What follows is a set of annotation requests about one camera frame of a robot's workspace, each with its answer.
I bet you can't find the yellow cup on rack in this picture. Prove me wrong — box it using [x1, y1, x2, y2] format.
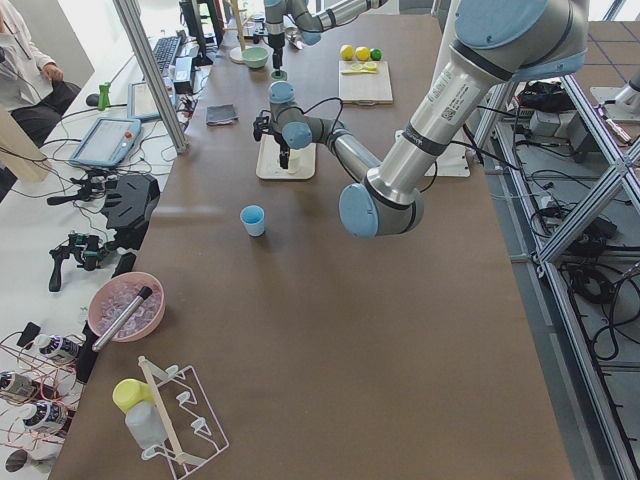
[112, 378, 154, 414]

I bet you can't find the blue cup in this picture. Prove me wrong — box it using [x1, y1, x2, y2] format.
[240, 205, 265, 237]

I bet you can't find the wooden cutting board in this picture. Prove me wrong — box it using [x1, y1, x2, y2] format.
[338, 60, 393, 105]

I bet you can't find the green cup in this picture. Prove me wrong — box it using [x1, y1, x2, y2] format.
[270, 70, 288, 81]

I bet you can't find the cream rabbit tray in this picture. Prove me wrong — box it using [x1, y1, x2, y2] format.
[255, 133, 318, 181]

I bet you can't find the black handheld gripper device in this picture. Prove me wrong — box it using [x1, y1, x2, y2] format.
[48, 231, 117, 292]

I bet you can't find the metal scoop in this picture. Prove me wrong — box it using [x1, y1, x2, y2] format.
[285, 26, 305, 50]

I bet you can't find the wooden mug tree stand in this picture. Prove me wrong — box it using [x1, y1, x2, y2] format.
[224, 0, 246, 65]

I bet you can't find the blue teach pendant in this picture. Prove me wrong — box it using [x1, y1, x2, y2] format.
[127, 78, 178, 122]
[69, 118, 141, 168]

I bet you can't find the green bowl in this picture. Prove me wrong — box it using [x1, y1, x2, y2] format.
[241, 46, 270, 69]

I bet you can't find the whole lemon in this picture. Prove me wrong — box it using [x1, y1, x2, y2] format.
[340, 44, 354, 61]
[355, 46, 371, 62]

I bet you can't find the aluminium frame post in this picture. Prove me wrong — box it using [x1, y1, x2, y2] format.
[113, 0, 188, 154]

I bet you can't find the grey folded cloth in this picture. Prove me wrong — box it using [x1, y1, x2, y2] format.
[206, 104, 238, 126]

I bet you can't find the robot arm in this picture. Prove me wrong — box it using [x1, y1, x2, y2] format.
[263, 0, 386, 80]
[253, 1, 589, 238]

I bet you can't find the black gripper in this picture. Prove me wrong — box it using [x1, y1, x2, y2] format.
[252, 30, 285, 72]
[253, 114, 290, 169]

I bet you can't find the white wire cup rack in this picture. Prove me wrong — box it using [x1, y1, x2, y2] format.
[138, 356, 230, 479]

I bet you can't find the person in white shirt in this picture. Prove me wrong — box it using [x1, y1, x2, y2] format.
[1, 1, 81, 147]

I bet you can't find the metal tube with black cap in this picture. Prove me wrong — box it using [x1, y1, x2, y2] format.
[92, 286, 153, 352]

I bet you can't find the pink bowl with ice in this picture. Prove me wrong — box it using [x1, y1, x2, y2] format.
[87, 271, 167, 344]

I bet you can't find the translucent white cup on rack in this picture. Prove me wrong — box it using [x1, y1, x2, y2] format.
[125, 401, 168, 449]

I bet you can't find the black computer mouse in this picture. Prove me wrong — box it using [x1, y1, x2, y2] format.
[86, 94, 100, 107]

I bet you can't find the green lime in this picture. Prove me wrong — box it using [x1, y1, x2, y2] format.
[370, 48, 382, 61]

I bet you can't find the black keyboard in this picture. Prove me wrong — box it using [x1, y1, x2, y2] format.
[152, 36, 181, 72]

